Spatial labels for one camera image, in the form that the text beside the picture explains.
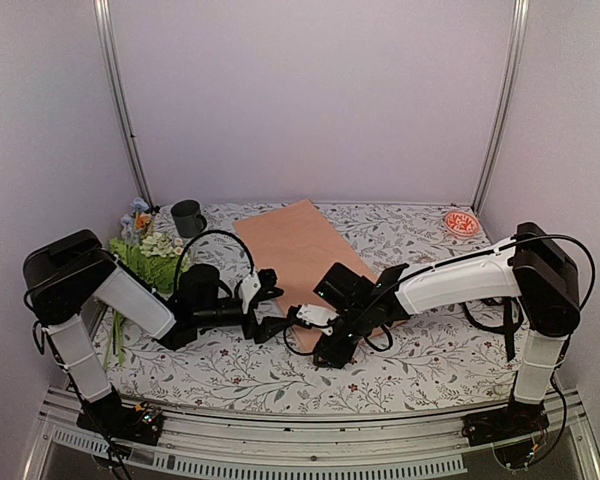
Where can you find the peach wrapping paper sheet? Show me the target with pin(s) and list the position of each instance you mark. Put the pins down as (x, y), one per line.
(301, 241)

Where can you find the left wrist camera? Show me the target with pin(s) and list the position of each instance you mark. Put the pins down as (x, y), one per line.
(248, 289)

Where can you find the dark grey mug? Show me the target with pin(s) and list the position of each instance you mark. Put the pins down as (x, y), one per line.
(188, 219)

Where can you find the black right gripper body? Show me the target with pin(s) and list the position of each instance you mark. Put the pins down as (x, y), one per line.
(343, 353)

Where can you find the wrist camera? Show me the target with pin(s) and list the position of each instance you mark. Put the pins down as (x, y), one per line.
(248, 289)
(310, 316)

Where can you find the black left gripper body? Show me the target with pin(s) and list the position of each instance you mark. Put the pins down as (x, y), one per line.
(250, 327)

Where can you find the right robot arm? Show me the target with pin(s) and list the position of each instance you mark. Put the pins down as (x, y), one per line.
(529, 268)

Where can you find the orange fake flower stem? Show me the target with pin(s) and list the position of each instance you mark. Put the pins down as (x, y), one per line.
(143, 223)

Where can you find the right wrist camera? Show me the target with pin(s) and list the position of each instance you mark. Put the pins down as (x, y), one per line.
(310, 316)

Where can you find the blue fake flower stem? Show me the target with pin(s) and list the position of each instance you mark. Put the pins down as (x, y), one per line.
(130, 225)

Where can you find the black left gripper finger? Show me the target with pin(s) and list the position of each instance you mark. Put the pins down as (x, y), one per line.
(270, 293)
(272, 326)

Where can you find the red patterned small dish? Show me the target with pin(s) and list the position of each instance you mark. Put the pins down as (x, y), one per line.
(462, 224)

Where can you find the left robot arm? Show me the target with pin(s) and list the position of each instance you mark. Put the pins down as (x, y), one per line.
(72, 282)

